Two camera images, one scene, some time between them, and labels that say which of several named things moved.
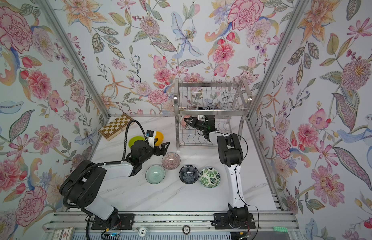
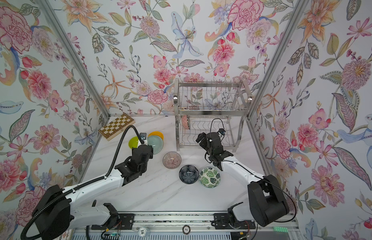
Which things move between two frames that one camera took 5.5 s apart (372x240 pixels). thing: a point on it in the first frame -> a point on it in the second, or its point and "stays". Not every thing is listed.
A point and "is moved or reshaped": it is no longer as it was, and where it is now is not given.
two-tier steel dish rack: [225, 100] stays
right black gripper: [199, 124] -> [204, 139]
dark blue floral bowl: [189, 174] stays
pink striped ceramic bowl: [171, 161] stays
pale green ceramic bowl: [155, 174] is moved or reshaped
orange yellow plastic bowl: [159, 136] stays
